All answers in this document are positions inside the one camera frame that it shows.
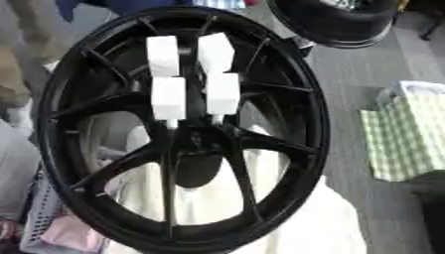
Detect white pin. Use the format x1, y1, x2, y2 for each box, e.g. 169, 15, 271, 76
149, 75, 188, 130
144, 35, 181, 77
196, 32, 236, 74
205, 72, 242, 125

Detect black spoked wheel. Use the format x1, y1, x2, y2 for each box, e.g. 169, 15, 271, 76
35, 5, 333, 254

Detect black round wheel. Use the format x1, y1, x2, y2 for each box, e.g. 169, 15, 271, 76
264, 0, 400, 50

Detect white cloth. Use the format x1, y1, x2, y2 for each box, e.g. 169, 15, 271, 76
102, 124, 369, 254

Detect green white checked bag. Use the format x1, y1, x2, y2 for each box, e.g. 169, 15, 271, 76
358, 79, 445, 183

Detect pale perforated basket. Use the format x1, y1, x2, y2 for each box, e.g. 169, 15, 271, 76
17, 172, 111, 254

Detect person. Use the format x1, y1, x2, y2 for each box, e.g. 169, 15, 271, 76
0, 0, 72, 110

